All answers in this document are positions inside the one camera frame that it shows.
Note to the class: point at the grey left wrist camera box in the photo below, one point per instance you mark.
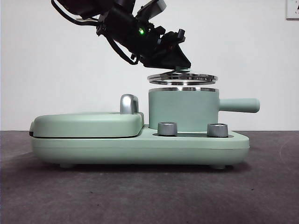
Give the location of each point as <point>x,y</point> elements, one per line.
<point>157,7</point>

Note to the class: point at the mint green breakfast machine base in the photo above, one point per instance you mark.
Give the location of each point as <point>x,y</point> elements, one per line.
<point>140,149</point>

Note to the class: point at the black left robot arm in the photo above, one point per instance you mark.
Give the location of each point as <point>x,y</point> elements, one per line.
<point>121,25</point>

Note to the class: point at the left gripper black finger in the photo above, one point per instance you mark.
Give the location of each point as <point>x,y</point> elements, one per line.
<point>170,61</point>

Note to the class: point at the silver control knob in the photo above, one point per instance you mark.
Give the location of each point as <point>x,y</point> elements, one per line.
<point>167,129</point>
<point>217,130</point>

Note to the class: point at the glass pot lid green knob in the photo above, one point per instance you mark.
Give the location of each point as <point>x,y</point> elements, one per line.
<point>154,78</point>

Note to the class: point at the mint green griddle lid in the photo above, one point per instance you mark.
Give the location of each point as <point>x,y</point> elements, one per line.
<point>81,126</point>

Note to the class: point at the white wall socket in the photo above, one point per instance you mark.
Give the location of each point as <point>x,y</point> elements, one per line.
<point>293,9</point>

